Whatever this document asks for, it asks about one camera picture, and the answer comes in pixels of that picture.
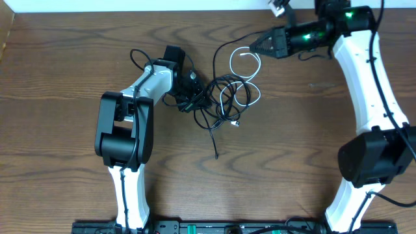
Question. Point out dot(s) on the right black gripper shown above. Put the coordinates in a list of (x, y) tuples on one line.
[(279, 41)]

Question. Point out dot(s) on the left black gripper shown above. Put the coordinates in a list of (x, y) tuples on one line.
[(199, 100)]

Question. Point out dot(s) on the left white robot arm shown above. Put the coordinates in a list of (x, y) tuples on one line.
[(125, 126)]

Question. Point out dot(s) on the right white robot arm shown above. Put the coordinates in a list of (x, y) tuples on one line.
[(384, 145)]

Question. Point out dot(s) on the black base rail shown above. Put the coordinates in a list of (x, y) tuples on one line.
[(175, 227)]

